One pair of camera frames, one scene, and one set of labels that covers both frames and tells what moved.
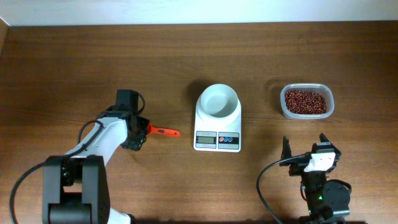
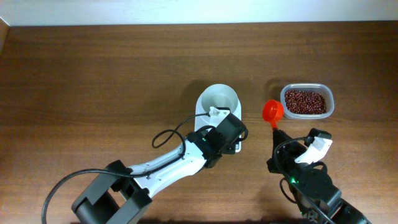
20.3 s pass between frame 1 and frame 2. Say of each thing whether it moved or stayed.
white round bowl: stayed
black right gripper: moved
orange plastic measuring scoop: moved
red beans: stayed
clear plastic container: stayed
